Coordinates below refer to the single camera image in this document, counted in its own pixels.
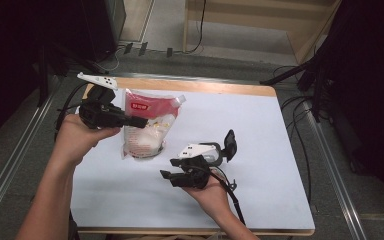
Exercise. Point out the light wooden shelf frame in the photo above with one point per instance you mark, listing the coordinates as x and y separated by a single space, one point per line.
306 40

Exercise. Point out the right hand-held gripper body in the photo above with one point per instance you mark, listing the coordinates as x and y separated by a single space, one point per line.
193 173

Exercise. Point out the person's right hand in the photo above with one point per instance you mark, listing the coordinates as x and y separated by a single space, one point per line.
213 200

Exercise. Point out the person's left hand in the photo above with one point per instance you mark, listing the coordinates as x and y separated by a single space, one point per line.
75 140

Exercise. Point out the black tripod stand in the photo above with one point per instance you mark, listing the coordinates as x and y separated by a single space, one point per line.
300 71

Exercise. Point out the wooden table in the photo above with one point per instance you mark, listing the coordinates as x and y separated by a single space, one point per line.
196 86

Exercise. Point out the dark cabinet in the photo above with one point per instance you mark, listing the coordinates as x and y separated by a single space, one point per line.
103 26

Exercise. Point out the metal floor rail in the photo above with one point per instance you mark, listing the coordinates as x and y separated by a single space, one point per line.
186 78
336 173
16 153

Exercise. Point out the white paper sheet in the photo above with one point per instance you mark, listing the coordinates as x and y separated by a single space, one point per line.
246 150

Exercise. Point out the clear red-topped refill pouch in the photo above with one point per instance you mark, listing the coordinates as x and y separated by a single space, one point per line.
146 140

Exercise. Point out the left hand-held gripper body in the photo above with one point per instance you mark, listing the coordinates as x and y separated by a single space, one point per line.
100 113

